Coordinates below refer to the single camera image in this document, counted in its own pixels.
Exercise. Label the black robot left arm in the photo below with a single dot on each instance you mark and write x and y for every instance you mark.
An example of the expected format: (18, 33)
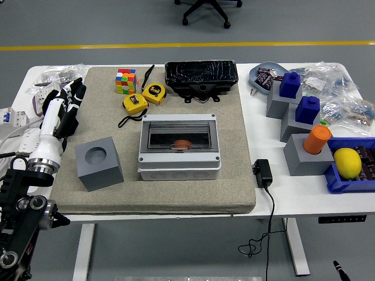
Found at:
(20, 205)

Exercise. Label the white circuit breaker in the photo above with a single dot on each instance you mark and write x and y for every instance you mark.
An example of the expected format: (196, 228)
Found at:
(11, 120)

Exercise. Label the white table leg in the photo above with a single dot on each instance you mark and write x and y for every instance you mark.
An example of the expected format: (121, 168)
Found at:
(297, 251)
(83, 251)

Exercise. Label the clear bag of mixed parts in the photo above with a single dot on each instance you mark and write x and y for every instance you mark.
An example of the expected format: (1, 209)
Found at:
(351, 114)

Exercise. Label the square yellow tape measure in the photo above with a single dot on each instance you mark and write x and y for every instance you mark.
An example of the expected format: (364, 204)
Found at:
(134, 104)

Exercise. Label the grey electrical box with lid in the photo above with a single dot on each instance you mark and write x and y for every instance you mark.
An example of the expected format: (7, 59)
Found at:
(178, 164)

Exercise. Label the grey block with round hole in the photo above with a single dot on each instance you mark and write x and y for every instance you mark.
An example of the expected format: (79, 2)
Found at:
(99, 172)
(304, 164)

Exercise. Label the blue-grey plate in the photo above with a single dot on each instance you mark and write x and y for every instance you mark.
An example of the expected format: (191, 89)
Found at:
(255, 80)

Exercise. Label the brown packets pile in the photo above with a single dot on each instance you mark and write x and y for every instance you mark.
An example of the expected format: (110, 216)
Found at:
(368, 164)

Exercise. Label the white purple socket panel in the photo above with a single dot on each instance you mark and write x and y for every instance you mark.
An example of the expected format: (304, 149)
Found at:
(38, 99)

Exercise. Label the small metal clip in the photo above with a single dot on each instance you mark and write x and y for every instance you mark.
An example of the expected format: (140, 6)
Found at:
(253, 92)

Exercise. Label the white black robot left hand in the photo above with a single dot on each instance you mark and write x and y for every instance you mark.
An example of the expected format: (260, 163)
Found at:
(48, 137)

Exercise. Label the black table control panel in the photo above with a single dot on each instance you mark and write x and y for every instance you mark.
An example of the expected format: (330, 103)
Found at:
(342, 219)

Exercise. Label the small green piece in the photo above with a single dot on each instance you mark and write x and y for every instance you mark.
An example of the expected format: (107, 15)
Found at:
(323, 122)

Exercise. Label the black office chair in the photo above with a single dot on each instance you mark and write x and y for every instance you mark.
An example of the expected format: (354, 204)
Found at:
(205, 8)

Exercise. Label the clear bag of blue parts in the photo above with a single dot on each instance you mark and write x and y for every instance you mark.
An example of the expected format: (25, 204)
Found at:
(340, 79)

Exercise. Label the blue block battery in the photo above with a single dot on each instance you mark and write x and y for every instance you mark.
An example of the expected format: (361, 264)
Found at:
(307, 109)
(290, 85)

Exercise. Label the grey-brown mat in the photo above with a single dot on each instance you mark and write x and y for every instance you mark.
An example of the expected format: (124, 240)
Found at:
(175, 196)

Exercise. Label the large multicolour puzzle cube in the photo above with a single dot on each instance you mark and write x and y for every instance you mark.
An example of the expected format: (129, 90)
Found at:
(126, 81)

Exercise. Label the brown snack packet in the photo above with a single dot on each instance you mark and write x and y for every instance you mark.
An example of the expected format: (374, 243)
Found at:
(263, 79)
(263, 70)

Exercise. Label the clear bag of metal parts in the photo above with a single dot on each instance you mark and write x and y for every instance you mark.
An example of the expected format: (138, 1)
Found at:
(55, 71)

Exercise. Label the clear bag with white label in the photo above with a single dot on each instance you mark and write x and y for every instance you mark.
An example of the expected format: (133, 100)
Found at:
(314, 83)

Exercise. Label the orange cylinder battery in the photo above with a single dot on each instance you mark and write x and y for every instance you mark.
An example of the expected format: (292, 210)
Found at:
(182, 145)
(316, 140)

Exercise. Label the round yellow tape measure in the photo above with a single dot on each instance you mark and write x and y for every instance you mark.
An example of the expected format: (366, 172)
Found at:
(154, 93)

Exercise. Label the yellow lemon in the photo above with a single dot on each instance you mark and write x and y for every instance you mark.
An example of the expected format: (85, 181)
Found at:
(348, 163)

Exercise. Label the blue plastic bin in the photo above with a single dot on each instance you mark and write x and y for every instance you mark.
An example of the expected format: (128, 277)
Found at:
(337, 184)

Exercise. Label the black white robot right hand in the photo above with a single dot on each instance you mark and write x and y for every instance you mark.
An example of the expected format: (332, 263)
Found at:
(341, 270)

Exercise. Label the grey block holder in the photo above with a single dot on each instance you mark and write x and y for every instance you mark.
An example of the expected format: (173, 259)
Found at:
(293, 130)
(275, 105)

